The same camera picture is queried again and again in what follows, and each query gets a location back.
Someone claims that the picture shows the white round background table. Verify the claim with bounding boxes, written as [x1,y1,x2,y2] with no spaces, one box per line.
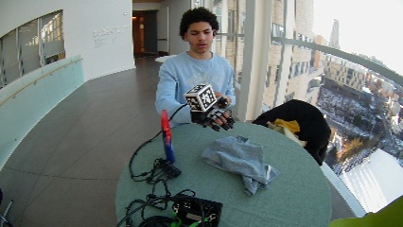
[154,54,178,64]

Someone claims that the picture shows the yellow-green leaf-shaped object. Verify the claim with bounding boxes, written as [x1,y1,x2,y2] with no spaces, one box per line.
[327,194,403,227]

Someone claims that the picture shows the grey balcony railing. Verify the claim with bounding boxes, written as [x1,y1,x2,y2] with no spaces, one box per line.
[270,36,403,88]

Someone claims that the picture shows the black cable hub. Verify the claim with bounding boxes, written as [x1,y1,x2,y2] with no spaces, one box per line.
[154,158,182,180]

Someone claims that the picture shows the bundle of black cables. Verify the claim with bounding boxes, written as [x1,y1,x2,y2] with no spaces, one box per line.
[116,178,198,227]

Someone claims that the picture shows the interior wall window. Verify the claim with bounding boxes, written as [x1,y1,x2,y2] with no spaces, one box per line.
[0,9,67,89]

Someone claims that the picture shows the white marker cube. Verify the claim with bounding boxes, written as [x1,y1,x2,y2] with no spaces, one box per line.
[182,82,218,114]

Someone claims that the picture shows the grey crumpled cloth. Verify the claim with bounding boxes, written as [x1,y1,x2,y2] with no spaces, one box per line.
[200,135,281,197]

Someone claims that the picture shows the the person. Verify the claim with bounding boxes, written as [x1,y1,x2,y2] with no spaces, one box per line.
[154,7,238,128]

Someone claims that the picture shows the dark doorway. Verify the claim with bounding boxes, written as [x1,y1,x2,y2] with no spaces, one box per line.
[132,9,160,59]

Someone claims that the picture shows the black glove cable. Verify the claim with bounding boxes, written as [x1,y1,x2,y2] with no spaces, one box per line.
[128,103,189,183]

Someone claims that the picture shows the red and blue upright disc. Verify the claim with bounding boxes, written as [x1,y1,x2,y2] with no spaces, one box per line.
[160,109,177,165]

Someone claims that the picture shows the wooden wall handrail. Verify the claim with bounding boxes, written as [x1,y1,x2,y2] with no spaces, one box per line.
[0,57,84,107]

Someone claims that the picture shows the black electronics box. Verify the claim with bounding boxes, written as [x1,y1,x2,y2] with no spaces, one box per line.
[172,194,225,227]

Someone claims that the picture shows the black jacket with yellow lining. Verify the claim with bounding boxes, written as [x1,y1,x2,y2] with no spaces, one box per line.
[252,99,333,166]

